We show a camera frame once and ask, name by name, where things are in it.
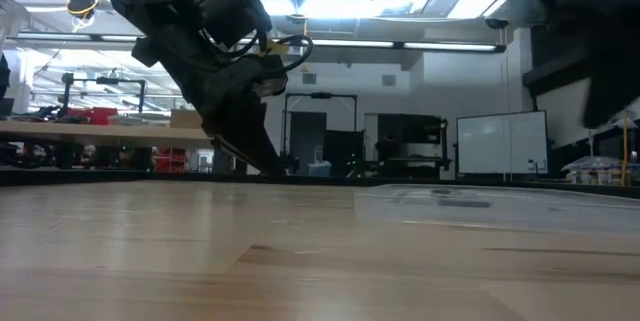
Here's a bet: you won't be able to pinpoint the wrapped pack of bottles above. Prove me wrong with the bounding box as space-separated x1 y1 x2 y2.
562 155 640 186

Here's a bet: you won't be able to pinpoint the white plastic tub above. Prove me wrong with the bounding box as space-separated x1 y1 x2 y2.
307 160 333 178

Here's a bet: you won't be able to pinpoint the cardboard box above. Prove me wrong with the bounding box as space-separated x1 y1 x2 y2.
169 108 204 130

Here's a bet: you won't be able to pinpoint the long ceiling light fixture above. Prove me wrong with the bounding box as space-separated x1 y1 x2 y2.
4 32 506 55

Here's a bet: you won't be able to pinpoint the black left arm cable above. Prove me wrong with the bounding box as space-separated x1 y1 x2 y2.
217 34 315 76

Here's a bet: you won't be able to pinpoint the yellow hanging cable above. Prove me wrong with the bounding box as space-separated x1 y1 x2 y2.
619 110 630 187

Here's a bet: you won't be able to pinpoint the whiteboard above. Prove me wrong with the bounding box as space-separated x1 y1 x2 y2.
455 109 550 177

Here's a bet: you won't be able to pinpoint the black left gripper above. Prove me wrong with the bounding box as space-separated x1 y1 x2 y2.
199 54 290 176

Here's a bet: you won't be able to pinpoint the red storage drawers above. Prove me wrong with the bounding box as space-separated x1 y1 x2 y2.
153 146 189 173

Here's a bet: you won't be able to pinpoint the clear plastic bag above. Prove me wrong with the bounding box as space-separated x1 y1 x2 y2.
353 183 640 236

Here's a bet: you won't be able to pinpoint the yellow black cord reel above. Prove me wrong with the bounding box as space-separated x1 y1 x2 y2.
65 0 100 30

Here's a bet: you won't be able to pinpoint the red plastic bin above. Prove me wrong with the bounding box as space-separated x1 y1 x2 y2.
67 107 119 126

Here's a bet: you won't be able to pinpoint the black equipment cart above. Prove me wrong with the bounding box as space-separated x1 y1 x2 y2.
374 113 451 181

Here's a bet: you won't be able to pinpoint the black metal frame rig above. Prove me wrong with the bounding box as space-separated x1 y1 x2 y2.
282 92 359 177

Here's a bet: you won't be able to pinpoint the wooden workbench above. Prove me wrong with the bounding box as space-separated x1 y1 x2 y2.
0 120 214 172

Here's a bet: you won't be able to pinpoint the black metal stand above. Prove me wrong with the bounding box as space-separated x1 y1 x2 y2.
60 73 147 117

